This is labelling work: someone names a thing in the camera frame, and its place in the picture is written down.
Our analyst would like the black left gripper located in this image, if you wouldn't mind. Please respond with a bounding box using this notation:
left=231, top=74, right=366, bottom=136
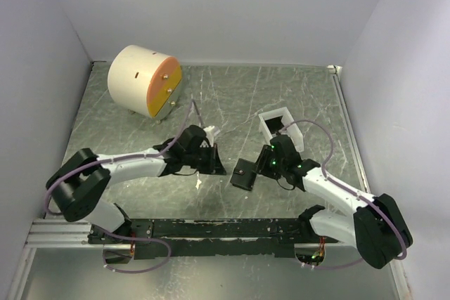
left=184, top=142, right=227, bottom=175

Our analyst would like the black card holder wallet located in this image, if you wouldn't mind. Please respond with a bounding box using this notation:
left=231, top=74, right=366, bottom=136
left=230, top=158, right=257, bottom=191

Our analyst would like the white card tray box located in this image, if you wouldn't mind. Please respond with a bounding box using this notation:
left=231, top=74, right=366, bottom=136
left=258, top=107, right=304, bottom=152

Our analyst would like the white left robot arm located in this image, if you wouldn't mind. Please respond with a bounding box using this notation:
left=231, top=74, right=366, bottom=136
left=45, top=125, right=226, bottom=243

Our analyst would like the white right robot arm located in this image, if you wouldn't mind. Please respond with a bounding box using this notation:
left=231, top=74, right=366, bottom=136
left=255, top=135, right=413, bottom=269

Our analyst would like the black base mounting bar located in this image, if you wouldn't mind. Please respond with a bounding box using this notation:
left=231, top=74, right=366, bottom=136
left=88, top=218, right=320, bottom=260

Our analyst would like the round cream mini drawer cabinet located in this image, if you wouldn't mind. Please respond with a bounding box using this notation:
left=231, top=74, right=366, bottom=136
left=107, top=45, right=183, bottom=121

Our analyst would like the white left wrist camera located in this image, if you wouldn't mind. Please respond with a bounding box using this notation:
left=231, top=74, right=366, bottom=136
left=203, top=126, right=220, bottom=145

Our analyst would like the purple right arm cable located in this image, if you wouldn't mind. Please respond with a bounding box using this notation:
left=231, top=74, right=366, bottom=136
left=277, top=119, right=411, bottom=271

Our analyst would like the white corner bracket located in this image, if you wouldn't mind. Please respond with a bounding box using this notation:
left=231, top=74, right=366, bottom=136
left=327, top=65, right=342, bottom=75

